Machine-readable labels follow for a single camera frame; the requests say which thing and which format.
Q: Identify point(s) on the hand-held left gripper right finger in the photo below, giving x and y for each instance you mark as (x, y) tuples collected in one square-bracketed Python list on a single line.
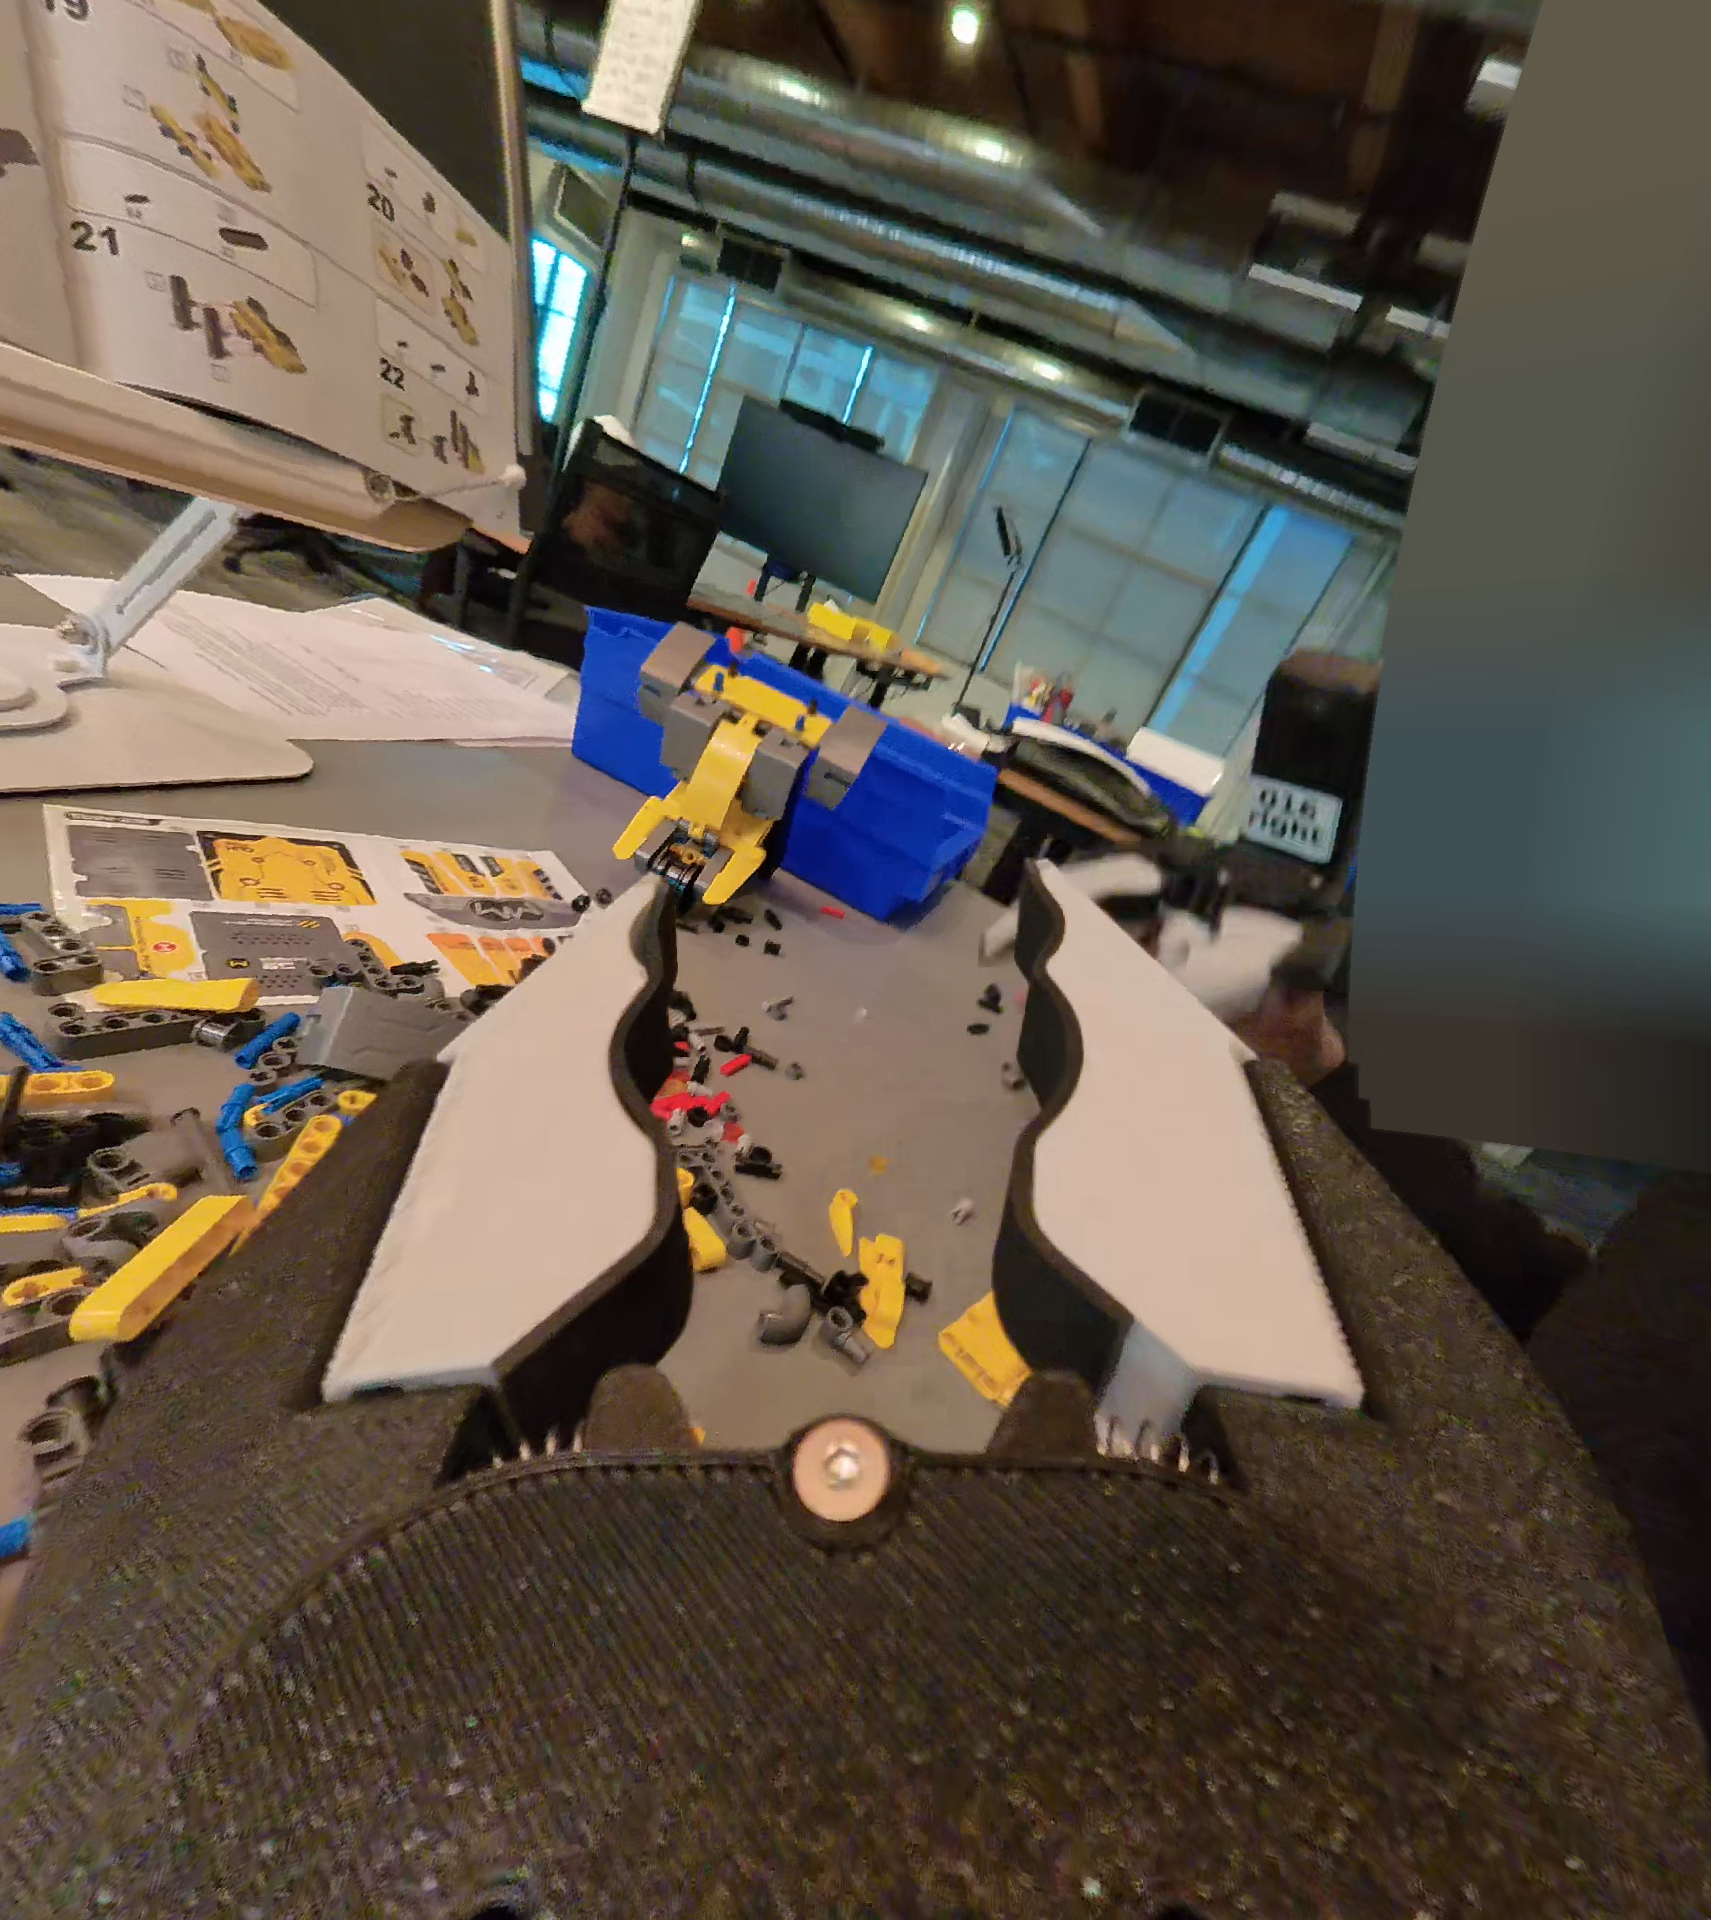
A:
[(1186, 1184)]

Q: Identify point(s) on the blue plastic bin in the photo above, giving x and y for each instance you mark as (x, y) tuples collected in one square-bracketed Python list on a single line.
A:
[(916, 825)]

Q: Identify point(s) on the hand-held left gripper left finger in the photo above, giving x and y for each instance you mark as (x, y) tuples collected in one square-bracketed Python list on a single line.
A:
[(494, 1170)]

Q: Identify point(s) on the cluttered background desk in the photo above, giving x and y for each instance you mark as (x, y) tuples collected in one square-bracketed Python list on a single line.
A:
[(1096, 764)]

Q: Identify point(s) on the black floor lamp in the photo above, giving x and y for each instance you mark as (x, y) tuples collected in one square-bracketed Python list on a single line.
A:
[(1008, 601)]

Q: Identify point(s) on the background wooden desk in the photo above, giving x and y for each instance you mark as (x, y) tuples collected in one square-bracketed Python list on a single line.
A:
[(856, 652)]

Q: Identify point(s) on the person's right hand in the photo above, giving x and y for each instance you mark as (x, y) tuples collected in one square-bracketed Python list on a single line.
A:
[(1302, 1029)]

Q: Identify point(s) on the white hanging paper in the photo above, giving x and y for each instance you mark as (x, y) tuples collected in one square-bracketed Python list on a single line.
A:
[(642, 60)]

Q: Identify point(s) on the white printed papers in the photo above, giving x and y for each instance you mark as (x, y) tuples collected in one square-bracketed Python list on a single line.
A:
[(344, 674)]

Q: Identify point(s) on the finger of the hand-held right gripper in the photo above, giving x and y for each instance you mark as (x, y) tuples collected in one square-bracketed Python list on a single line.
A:
[(1132, 878), (1238, 952)]

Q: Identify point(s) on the building instruction booklet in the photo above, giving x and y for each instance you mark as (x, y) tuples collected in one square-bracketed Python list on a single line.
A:
[(195, 180)]

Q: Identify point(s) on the yellow sticker sheet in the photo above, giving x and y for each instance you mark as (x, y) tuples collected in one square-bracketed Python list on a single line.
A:
[(271, 870)]

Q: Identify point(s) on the yellow toy vehicle model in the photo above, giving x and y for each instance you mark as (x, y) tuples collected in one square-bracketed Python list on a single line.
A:
[(720, 772)]

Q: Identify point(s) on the white book stand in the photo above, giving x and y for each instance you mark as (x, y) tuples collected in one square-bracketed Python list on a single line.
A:
[(121, 734)]

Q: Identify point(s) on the black computer monitor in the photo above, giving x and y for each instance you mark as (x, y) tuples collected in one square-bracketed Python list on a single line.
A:
[(818, 494)]

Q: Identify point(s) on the pile of small building pieces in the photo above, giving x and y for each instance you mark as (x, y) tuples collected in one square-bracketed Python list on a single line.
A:
[(151, 1291)]

